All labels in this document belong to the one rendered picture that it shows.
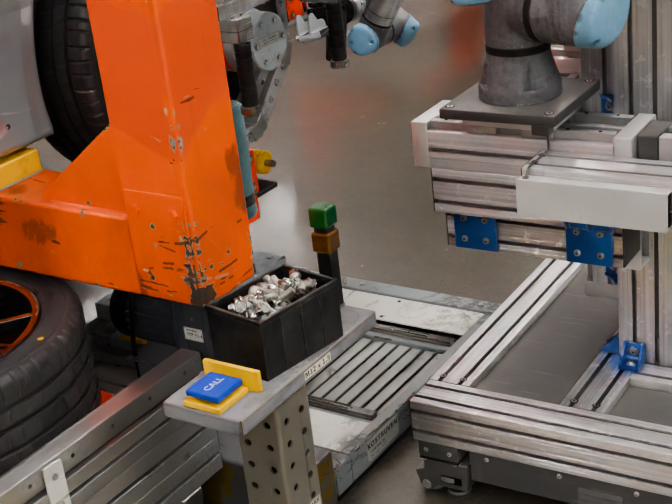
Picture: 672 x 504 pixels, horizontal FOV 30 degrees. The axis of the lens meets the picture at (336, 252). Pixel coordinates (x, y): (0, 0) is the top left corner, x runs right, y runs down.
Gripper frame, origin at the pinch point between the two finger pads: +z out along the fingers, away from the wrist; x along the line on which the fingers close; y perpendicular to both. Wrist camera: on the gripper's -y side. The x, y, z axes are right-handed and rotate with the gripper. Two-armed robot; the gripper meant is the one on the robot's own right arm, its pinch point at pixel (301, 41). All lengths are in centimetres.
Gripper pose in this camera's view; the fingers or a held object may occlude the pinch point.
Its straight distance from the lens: 292.6
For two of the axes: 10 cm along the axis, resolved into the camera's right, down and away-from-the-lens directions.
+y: -2.5, -9.0, -3.4
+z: -5.2, 4.3, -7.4
